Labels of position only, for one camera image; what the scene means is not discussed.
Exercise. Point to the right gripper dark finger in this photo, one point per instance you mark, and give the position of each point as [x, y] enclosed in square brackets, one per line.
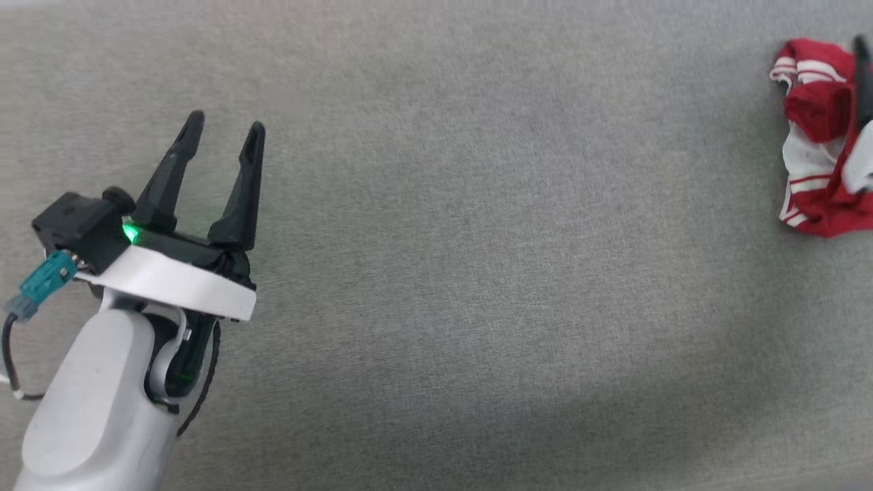
[865, 82]

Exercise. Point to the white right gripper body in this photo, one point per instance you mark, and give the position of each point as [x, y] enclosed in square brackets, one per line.
[861, 164]

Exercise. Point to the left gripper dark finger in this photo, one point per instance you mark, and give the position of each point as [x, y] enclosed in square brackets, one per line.
[244, 204]
[167, 191]

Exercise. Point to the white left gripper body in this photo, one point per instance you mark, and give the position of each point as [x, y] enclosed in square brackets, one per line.
[177, 279]

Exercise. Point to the red and white garment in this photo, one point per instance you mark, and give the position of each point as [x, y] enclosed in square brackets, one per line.
[815, 109]

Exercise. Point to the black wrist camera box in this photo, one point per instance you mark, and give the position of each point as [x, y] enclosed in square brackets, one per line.
[78, 225]

